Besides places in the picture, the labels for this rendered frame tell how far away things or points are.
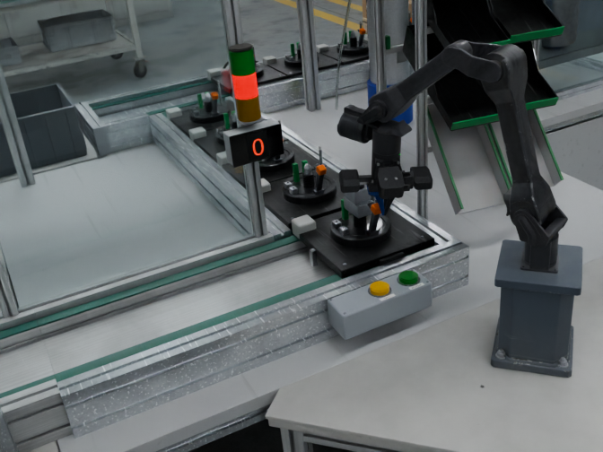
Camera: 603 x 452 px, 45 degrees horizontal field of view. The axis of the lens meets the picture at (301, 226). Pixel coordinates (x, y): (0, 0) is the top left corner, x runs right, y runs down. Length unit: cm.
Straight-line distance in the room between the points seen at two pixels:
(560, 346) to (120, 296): 90
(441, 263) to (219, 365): 53
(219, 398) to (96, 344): 29
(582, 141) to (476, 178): 109
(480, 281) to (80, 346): 88
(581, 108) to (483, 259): 108
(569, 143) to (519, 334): 143
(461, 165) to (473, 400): 60
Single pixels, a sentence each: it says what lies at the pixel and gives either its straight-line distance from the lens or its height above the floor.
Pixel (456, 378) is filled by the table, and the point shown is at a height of 86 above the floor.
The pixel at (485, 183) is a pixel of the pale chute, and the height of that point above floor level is 103.
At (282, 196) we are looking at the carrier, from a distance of 187.
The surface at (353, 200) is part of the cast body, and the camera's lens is 161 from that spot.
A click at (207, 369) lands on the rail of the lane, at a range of 143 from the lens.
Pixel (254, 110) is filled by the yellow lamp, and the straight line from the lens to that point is 155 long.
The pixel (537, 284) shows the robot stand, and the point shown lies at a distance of 134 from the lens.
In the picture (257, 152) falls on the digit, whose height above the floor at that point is 119.
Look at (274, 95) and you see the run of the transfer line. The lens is 279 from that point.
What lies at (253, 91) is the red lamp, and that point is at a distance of 154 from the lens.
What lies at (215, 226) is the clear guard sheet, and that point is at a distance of 167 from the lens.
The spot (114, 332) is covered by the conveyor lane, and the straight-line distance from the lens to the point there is 156.
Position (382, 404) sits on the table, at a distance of 137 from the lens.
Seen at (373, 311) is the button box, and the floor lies 94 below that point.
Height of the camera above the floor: 179
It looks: 29 degrees down
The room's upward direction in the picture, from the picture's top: 6 degrees counter-clockwise
